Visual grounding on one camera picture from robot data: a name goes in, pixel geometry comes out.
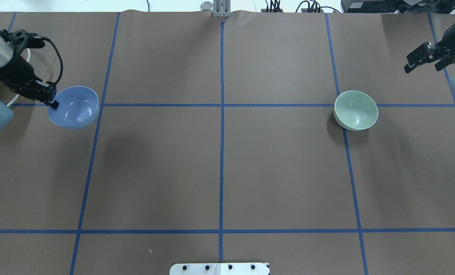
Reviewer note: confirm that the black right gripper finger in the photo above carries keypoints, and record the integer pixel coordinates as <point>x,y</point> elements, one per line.
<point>423,54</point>
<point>440,64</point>

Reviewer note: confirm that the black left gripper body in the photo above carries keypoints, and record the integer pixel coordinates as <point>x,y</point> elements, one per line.
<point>16,70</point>

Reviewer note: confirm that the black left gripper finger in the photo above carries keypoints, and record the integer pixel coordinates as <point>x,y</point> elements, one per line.
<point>46,90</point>
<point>53,104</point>

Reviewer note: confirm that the blue bowl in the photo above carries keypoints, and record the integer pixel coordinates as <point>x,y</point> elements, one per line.
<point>78,107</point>

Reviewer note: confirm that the green bowl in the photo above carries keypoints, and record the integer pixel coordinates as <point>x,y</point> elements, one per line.
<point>355,111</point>

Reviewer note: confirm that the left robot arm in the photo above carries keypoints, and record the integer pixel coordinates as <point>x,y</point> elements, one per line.
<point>7,53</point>

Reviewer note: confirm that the black monitor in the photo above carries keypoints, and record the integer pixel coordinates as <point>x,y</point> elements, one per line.
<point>398,6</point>

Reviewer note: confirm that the small metal cup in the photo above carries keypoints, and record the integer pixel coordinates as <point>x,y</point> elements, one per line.
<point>207,6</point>

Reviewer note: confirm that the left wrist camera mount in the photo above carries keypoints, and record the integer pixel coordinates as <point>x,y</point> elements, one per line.
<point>21,39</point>

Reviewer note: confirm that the aluminium frame post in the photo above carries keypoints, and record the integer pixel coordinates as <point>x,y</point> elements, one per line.
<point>221,8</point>

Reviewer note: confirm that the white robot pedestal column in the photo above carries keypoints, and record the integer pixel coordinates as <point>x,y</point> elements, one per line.
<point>236,268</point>

